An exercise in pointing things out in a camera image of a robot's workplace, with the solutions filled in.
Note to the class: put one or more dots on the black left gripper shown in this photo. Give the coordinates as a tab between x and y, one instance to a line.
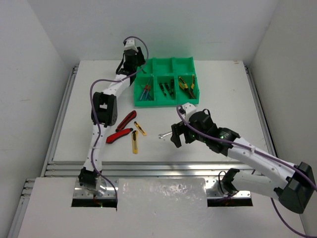
139	60

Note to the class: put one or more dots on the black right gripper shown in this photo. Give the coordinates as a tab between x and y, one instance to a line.
177	129

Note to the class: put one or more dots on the small silver wrench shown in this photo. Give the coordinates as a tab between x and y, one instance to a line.
161	136

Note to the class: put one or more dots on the blue screwdriver thin shaft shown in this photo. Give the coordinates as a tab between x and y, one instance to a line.
149	99

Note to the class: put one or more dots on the yellow needle nose pliers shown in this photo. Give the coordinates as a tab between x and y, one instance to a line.
192	94

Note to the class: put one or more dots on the black green precision screwdriver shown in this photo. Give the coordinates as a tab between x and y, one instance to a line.
168	89

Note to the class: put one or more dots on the yellow handled pliers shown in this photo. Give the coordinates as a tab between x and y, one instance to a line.
183	85

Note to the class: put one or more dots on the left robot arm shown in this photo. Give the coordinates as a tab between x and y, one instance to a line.
104	113

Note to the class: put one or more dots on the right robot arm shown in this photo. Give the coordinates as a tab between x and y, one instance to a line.
292	185

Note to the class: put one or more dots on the small yellow box cutter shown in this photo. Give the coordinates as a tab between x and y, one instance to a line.
140	129

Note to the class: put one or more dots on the green six-compartment bin tray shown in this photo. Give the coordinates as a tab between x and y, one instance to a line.
167	82

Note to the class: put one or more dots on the large yellow box cutter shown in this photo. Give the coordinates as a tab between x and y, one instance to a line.
134	142

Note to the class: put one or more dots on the black red utility knife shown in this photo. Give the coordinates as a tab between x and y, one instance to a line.
132	115

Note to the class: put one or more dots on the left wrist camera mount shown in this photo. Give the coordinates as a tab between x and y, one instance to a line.
129	44

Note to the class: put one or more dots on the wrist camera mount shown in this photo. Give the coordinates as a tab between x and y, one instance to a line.
187	110
129	44

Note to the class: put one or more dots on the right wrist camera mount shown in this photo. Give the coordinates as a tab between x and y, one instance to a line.
187	110

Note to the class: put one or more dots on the aluminium rail frame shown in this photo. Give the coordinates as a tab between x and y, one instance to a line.
156	158

